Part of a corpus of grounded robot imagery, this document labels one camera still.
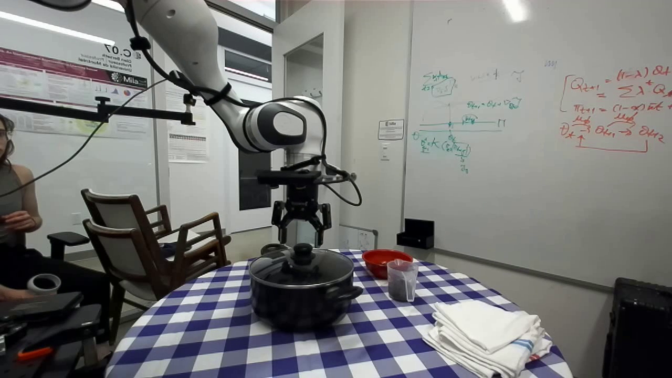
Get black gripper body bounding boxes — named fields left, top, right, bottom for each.
left=270, top=200, right=334, bottom=231

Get black cooking pot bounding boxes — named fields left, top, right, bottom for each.
left=247, top=244, right=365, bottom=333

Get red bowl with beans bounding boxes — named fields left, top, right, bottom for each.
left=362, top=249, right=416, bottom=282

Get clear plastic measuring cup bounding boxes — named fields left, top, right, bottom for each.
left=385, top=259, right=419, bottom=304

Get black whiteboard eraser box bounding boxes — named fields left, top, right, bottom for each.
left=395, top=216, right=436, bottom=253

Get small white door sign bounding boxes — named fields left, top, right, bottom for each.
left=376, top=118, right=408, bottom=142

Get blue white checkered tablecloth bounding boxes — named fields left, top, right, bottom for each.
left=103, top=249, right=575, bottom=378

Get white door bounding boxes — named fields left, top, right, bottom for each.
left=282, top=37, right=347, bottom=250

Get wooden chair grey cushion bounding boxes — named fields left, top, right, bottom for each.
left=79, top=188, right=176, bottom=244
left=81, top=210, right=233, bottom=344

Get folded white towels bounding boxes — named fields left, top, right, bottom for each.
left=419, top=298, right=554, bottom=378

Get black robot cart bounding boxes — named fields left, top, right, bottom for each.
left=0, top=300, right=108, bottom=378

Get black laptop case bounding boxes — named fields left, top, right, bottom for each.
left=0, top=289, right=87, bottom=323

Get white tape roll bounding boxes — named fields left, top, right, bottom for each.
left=26, top=272, right=62, bottom=296

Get person in grey tank top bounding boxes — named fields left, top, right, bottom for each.
left=0, top=112, right=111, bottom=312

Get black orange clamp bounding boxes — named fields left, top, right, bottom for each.
left=13, top=344, right=58, bottom=365

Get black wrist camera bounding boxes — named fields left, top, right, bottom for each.
left=239, top=166, right=354, bottom=194

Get wall whiteboard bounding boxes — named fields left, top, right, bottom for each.
left=403, top=0, right=672, bottom=289

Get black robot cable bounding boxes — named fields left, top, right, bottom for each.
left=123, top=0, right=365, bottom=209

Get black camera boom bar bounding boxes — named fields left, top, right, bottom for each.
left=0, top=93, right=198, bottom=128

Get wall poster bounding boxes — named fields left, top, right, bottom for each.
left=0, top=45, right=154, bottom=139

